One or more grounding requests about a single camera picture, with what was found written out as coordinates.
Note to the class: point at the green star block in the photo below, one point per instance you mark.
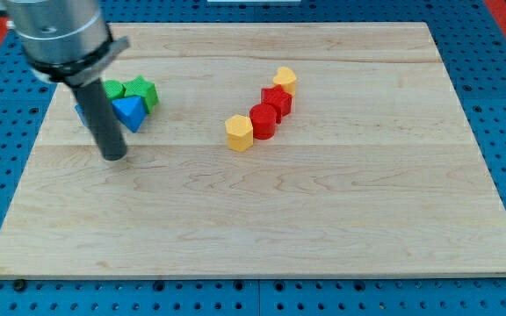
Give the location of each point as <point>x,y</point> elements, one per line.
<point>140,87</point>

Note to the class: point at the light wooden board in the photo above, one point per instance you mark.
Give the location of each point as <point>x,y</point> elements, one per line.
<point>374,174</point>

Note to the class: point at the yellow heart block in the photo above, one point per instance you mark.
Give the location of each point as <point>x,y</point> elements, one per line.
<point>286,79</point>

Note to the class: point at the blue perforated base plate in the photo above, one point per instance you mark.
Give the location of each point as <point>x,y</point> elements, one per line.
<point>473,47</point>

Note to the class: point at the red star block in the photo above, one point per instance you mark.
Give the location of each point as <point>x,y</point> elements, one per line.
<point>280,100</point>

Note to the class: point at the yellow hexagon block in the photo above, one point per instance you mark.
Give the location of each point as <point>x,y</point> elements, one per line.
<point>239,131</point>

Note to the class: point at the blue triangle block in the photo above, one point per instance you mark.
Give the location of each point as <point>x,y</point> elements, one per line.
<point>130,112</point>

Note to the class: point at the red cylinder block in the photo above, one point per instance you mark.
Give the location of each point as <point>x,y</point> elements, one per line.
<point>263,118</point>

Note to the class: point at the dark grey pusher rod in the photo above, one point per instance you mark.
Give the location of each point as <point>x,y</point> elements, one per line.
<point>101,120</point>

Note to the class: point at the green round block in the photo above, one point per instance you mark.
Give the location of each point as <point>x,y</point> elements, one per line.
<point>114,89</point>

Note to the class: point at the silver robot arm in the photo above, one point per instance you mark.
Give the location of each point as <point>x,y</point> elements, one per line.
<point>65,41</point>

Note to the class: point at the blue cube block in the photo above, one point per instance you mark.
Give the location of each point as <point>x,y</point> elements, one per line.
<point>80,113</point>

